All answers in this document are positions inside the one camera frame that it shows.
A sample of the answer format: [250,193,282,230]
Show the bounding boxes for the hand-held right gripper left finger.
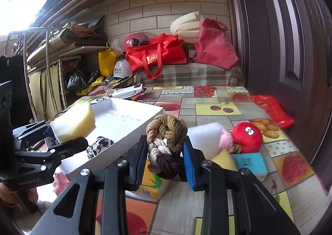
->
[30,135,148,235]

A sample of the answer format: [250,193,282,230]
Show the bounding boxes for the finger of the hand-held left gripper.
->
[13,120,56,147]
[16,138,89,171]

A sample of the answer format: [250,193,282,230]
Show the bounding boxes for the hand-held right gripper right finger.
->
[183,137,301,235]

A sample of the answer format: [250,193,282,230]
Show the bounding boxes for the yellow juice carton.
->
[137,159,172,200]

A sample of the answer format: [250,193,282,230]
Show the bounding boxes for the pale yellow sponge block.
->
[50,100,96,144]

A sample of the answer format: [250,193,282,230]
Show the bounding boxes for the white foam block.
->
[186,122,226,158]

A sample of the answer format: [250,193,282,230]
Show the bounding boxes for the brown braided knot ball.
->
[146,114,188,180]

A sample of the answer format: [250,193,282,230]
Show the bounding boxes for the white shallow box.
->
[59,98,164,182]

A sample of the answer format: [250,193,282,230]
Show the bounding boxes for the blue tissue pack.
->
[231,152,268,180]

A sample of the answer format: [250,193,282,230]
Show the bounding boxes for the person's left hand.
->
[0,182,39,211]

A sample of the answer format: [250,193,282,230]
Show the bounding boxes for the leopard print scrunchie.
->
[86,136,115,160]

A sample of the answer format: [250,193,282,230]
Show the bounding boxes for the bright yellow sponge wedge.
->
[211,150,238,172]

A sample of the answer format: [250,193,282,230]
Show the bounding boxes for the yellow curtain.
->
[28,63,64,121]

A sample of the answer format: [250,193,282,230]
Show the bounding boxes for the pink plush toy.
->
[218,129,235,152]

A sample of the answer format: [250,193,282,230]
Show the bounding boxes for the dark cloth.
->
[0,55,33,127]

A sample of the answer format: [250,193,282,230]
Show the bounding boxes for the yellow plastic wrap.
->
[76,76,107,96]

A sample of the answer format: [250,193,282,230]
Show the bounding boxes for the red plush apple with eyes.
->
[232,122,263,153]

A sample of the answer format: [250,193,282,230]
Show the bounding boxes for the black plastic bag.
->
[66,68,100,92]

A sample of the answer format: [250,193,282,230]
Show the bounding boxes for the metal shelf rack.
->
[5,26,109,121]

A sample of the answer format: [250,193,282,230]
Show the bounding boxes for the yellow shopping bag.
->
[98,42,120,77]

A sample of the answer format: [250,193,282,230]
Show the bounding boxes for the white helmet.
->
[114,59,135,79]

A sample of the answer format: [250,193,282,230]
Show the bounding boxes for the plaid blanket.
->
[135,63,245,88]

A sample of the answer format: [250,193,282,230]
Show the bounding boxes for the red plastic bag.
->
[250,94,295,129]

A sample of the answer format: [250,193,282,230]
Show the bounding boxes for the brown paper bags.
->
[60,15,107,44]

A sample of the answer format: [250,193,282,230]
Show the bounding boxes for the red tote bag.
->
[125,33,188,80]

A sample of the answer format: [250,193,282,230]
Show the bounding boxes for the clear plastic bag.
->
[110,38,125,55]

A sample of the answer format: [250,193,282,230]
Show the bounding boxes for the red helmet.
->
[122,31,157,54]

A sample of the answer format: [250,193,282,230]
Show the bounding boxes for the bright window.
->
[0,0,86,36]

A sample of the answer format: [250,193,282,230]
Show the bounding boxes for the cream foam roll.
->
[170,11,204,44]

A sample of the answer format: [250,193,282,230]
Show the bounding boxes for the dark brown door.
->
[223,0,332,181]

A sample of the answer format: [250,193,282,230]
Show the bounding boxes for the dark door handle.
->
[325,39,332,82]

